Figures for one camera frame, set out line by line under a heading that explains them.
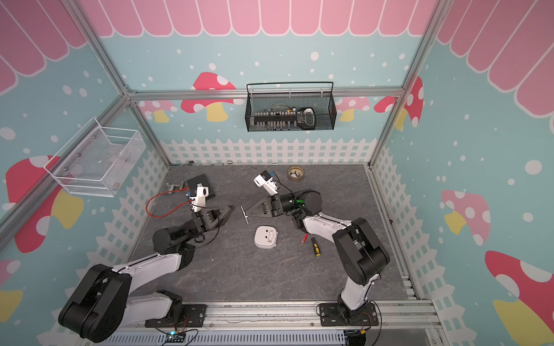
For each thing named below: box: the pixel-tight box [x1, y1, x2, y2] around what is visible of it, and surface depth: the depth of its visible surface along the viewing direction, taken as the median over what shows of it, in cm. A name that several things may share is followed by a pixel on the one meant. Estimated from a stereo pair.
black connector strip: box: [253, 111, 298, 130], surface depth 91 cm
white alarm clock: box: [253, 225, 279, 249], surface depth 91 cm
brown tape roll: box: [287, 166, 305, 182], surface depth 118 cm
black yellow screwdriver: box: [311, 237, 322, 257], surface depth 90 cm
